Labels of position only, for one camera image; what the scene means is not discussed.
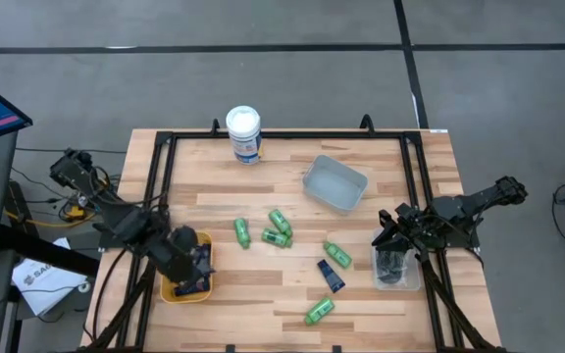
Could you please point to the green travel bottle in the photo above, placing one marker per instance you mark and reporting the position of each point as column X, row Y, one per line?
column 241, row 233
column 338, row 255
column 319, row 310
column 281, row 222
column 276, row 237

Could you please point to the dark blue toiletry tube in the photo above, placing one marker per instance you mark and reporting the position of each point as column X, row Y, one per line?
column 205, row 252
column 206, row 282
column 330, row 275
column 189, row 293

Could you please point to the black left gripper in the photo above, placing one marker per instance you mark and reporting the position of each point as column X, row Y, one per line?
column 179, row 260

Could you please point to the black aluminium table frame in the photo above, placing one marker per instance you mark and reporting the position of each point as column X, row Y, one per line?
column 287, row 134

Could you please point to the black diagonal stand bar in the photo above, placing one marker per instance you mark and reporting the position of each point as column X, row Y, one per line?
column 42, row 250

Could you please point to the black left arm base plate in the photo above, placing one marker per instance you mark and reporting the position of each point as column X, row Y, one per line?
column 111, row 241

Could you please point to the white wipes canister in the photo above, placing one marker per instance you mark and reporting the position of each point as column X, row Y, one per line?
column 243, row 132

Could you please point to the clear plastic container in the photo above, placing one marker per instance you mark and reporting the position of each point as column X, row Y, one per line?
column 412, row 272

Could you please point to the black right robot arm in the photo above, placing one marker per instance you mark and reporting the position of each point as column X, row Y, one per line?
column 464, row 203

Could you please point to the yellow plastic bin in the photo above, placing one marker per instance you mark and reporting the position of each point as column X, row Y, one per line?
column 166, row 292

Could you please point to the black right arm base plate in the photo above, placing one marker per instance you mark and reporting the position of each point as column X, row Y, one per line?
column 468, row 241

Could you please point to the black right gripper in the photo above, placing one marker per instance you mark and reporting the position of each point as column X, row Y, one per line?
column 415, row 223

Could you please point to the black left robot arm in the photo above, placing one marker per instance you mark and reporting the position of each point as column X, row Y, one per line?
column 116, row 216

